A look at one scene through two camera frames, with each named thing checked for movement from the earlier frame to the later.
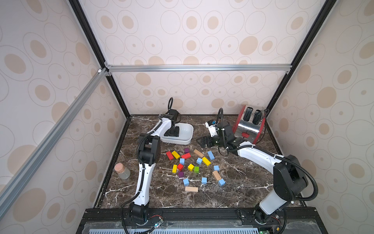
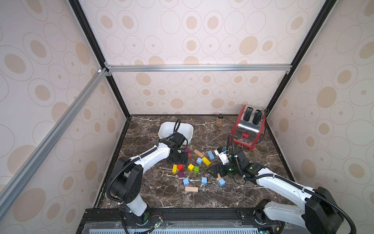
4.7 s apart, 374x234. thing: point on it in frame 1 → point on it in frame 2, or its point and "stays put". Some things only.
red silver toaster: x=249 y=124 stays put
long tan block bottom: x=190 y=188 stays put
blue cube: x=221 y=182 stays put
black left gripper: x=176 y=133 → x=184 y=159
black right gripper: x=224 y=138 → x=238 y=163
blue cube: x=186 y=182 stays put
